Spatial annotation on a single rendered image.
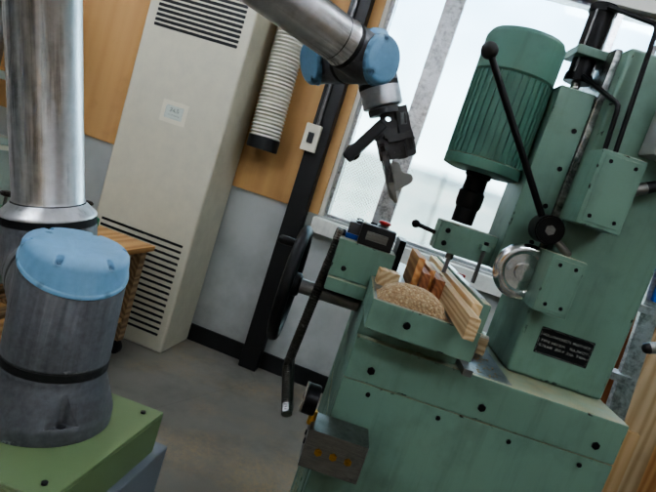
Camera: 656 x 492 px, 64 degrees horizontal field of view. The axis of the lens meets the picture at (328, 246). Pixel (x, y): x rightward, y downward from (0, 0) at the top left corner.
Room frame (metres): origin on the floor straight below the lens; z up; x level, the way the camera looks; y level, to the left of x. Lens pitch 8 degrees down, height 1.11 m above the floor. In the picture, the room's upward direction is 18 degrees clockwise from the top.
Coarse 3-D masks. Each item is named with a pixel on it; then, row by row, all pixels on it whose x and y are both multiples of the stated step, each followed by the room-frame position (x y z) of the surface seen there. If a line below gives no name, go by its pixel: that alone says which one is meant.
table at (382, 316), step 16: (400, 272) 1.36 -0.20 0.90; (336, 288) 1.17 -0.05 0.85; (352, 288) 1.17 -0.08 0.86; (368, 288) 1.14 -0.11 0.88; (368, 304) 1.02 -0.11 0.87; (384, 304) 0.96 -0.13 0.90; (368, 320) 0.96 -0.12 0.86; (384, 320) 0.96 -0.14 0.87; (400, 320) 0.96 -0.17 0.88; (416, 320) 0.96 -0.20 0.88; (432, 320) 0.96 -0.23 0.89; (448, 320) 0.97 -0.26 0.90; (400, 336) 0.96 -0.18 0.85; (416, 336) 0.96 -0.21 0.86; (432, 336) 0.96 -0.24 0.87; (448, 336) 0.96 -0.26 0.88; (448, 352) 0.96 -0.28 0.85; (464, 352) 0.96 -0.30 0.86
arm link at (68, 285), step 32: (32, 256) 0.68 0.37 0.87; (64, 256) 0.69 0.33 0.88; (96, 256) 0.72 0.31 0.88; (128, 256) 0.77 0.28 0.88; (32, 288) 0.67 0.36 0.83; (64, 288) 0.68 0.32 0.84; (96, 288) 0.70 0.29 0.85; (32, 320) 0.67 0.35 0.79; (64, 320) 0.68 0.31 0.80; (96, 320) 0.71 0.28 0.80; (0, 352) 0.69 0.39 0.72; (32, 352) 0.67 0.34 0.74; (64, 352) 0.68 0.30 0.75; (96, 352) 0.72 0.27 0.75
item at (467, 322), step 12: (432, 264) 1.43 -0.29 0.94; (444, 276) 1.26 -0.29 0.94; (444, 288) 1.13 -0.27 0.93; (444, 300) 1.09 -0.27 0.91; (456, 300) 1.00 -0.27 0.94; (456, 312) 0.96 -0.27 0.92; (468, 312) 0.90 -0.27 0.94; (456, 324) 0.94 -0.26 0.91; (468, 324) 0.87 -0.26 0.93; (468, 336) 0.87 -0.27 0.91
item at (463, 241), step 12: (444, 228) 1.21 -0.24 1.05; (456, 228) 1.21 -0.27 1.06; (468, 228) 1.21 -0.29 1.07; (432, 240) 1.24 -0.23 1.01; (444, 240) 1.21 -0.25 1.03; (456, 240) 1.21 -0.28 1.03; (468, 240) 1.21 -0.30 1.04; (480, 240) 1.21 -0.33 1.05; (492, 240) 1.21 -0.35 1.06; (456, 252) 1.21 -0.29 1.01; (468, 252) 1.21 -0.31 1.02; (480, 252) 1.21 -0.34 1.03; (492, 252) 1.21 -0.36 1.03
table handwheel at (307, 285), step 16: (304, 240) 1.18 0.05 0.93; (304, 256) 1.36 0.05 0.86; (288, 272) 1.12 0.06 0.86; (288, 288) 1.11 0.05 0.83; (304, 288) 1.24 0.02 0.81; (288, 304) 1.34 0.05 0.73; (336, 304) 1.24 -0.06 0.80; (352, 304) 1.23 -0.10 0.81; (272, 320) 1.13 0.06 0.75; (272, 336) 1.16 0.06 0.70
